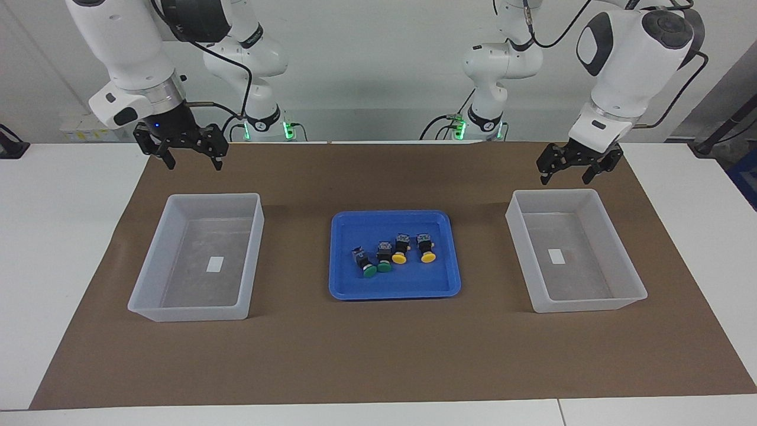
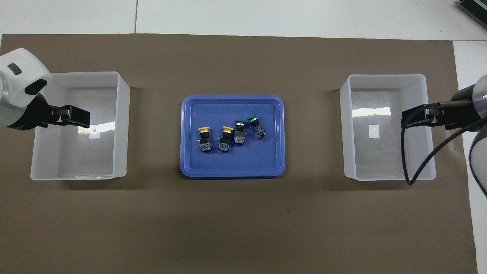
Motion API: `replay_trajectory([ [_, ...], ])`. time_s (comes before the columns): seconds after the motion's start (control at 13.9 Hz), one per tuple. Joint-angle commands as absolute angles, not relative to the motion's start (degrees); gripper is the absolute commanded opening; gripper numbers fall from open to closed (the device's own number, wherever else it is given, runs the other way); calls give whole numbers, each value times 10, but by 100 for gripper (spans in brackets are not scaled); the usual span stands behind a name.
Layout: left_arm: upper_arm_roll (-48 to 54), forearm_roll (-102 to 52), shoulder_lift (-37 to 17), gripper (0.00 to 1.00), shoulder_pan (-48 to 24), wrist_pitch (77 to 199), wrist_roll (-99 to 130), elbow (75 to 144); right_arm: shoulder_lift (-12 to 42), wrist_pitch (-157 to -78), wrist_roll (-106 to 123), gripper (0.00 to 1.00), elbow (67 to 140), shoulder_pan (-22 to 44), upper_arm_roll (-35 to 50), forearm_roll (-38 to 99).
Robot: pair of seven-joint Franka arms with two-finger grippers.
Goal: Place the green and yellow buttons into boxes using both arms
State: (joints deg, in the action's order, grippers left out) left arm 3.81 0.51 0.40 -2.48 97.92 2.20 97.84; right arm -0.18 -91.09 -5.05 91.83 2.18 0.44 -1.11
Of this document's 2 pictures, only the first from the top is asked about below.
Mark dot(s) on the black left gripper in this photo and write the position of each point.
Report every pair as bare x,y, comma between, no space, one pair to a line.
591,157

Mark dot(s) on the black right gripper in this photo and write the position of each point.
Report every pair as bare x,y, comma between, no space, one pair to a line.
177,127

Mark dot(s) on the yellow push button switch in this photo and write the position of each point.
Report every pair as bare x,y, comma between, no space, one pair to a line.
428,257
400,258

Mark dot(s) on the green push button switch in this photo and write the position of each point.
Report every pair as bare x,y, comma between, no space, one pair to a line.
369,271
384,267

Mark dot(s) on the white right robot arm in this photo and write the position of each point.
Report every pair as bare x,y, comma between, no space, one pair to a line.
124,47

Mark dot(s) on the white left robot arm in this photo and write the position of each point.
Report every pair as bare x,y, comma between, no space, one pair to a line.
627,71

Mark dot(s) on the small white label sticker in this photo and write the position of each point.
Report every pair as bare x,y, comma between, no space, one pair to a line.
556,256
215,264

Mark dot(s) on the white cardboard box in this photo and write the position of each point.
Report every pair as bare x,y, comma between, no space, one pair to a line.
83,127

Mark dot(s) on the translucent white plastic box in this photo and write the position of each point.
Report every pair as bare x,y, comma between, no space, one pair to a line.
591,284
195,296

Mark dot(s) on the black metal pole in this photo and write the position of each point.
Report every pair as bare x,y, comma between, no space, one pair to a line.
724,127

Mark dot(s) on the blue plastic crate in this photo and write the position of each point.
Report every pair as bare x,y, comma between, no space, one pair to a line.
746,177

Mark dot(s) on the black table clamp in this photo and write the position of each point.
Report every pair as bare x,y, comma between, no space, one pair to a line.
12,148

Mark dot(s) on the blue plastic tray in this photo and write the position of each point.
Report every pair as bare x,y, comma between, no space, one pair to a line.
426,284

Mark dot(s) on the brown paper table mat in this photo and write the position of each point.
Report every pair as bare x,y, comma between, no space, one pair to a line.
378,355

